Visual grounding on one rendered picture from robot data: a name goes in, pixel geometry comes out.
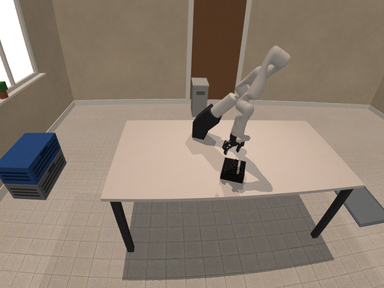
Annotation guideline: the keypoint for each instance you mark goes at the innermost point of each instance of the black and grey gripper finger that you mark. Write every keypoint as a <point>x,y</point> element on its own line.
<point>239,146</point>
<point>225,145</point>

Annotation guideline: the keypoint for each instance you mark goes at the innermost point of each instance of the black lighting desk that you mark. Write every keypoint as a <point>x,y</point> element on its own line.
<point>233,170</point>

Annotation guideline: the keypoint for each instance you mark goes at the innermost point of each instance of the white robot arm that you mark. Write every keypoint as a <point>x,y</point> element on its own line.
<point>257,78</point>

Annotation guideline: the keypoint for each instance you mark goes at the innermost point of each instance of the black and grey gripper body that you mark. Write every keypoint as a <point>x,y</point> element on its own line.
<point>232,140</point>

